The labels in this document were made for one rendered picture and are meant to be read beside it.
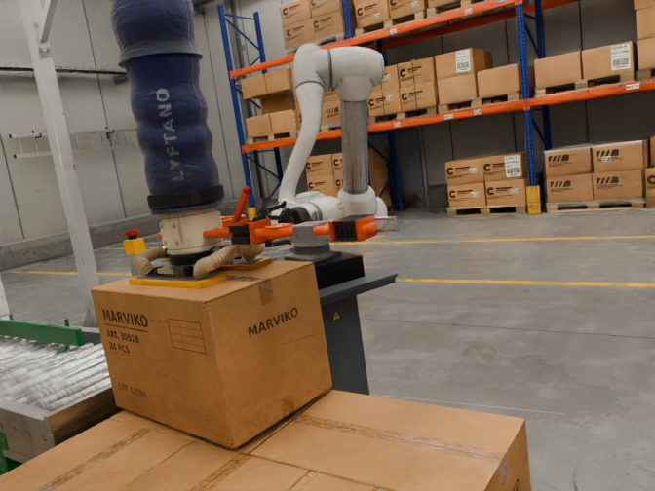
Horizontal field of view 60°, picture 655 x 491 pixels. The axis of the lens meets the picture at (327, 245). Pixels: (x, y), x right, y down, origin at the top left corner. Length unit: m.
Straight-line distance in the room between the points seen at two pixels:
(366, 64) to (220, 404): 1.23
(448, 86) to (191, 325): 7.74
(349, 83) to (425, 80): 7.08
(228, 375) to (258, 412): 0.16
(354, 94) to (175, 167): 0.74
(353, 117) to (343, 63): 0.20
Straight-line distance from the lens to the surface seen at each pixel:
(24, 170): 11.85
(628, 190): 8.31
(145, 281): 1.76
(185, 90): 1.69
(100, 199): 12.56
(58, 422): 1.99
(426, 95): 9.08
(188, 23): 1.74
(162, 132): 1.66
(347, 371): 2.42
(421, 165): 10.53
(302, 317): 1.65
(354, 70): 2.05
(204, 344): 1.48
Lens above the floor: 1.28
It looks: 9 degrees down
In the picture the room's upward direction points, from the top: 8 degrees counter-clockwise
